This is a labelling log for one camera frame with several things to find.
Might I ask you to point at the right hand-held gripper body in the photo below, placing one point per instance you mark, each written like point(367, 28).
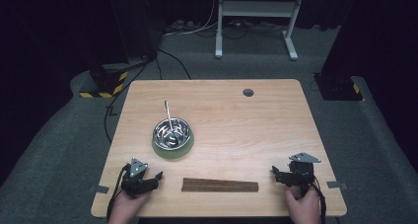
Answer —
point(300, 174)

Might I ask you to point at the grey tape piece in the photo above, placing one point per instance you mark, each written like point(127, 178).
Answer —
point(336, 185)
point(100, 189)

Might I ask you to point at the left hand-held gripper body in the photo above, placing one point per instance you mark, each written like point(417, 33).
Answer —
point(134, 179)

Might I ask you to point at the metal bowl with green base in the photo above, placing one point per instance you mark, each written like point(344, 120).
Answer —
point(172, 151)

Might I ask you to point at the power strip with plugs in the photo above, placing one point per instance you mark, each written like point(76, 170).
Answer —
point(180, 25)

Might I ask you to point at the person's left hand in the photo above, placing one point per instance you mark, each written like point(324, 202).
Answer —
point(126, 206)

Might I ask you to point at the person's right hand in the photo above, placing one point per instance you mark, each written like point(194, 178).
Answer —
point(304, 209)

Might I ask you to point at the metal spoon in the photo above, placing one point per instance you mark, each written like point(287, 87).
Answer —
point(168, 115)

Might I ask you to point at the white metal stand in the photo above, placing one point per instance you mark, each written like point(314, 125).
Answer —
point(258, 8)

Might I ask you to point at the yellow-black striped stand base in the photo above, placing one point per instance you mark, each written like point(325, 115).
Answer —
point(108, 90)

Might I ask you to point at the black perforated stand base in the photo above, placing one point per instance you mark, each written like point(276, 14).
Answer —
point(338, 87)

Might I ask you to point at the row of wooden chopsticks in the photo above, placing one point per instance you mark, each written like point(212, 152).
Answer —
point(219, 185)

